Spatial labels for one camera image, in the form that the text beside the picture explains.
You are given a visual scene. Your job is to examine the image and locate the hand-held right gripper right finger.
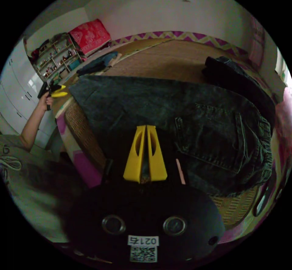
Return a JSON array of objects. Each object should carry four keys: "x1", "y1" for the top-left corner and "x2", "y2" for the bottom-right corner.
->
[{"x1": 146, "y1": 125, "x2": 168, "y2": 182}]

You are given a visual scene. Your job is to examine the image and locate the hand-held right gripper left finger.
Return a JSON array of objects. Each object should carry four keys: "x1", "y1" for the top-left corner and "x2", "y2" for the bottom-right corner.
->
[{"x1": 123, "y1": 125, "x2": 147, "y2": 182}]

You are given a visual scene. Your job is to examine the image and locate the person's left hand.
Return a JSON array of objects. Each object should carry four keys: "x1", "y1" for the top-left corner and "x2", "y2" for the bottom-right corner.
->
[{"x1": 37, "y1": 92, "x2": 54, "y2": 113}]

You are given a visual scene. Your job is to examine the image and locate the dark grey jeans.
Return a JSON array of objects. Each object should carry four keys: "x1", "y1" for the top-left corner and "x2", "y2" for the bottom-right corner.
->
[{"x1": 68, "y1": 75, "x2": 273, "y2": 198}]

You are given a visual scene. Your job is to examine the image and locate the person's body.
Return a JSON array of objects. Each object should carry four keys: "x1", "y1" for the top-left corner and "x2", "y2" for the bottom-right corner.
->
[{"x1": 0, "y1": 134, "x2": 105, "y2": 244}]

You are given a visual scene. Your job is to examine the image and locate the white cupboard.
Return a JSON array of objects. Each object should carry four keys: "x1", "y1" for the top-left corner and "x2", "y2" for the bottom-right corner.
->
[{"x1": 0, "y1": 38, "x2": 59, "y2": 148}]

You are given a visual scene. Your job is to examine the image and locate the red patterned blanket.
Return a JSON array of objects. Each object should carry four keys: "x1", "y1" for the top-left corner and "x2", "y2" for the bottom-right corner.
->
[{"x1": 69, "y1": 19, "x2": 112, "y2": 57}]

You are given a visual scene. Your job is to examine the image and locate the white shelf with small items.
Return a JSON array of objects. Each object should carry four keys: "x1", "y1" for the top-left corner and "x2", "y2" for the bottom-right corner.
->
[{"x1": 30, "y1": 33, "x2": 83, "y2": 81}]

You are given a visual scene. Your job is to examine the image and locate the person's left forearm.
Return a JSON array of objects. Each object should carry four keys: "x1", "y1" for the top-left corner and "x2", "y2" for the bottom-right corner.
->
[{"x1": 19, "y1": 105, "x2": 50, "y2": 151}]

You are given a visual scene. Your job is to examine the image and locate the bed with woven mats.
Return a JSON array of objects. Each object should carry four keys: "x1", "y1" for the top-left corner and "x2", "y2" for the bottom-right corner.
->
[{"x1": 54, "y1": 32, "x2": 279, "y2": 243}]

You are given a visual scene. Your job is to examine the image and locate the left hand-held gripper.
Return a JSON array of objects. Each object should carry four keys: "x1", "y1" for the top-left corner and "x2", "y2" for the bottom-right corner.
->
[{"x1": 37, "y1": 80, "x2": 69, "y2": 111}]

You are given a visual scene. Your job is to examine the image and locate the window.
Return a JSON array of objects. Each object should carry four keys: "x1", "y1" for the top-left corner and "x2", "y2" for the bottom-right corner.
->
[{"x1": 274, "y1": 47, "x2": 288, "y2": 87}]

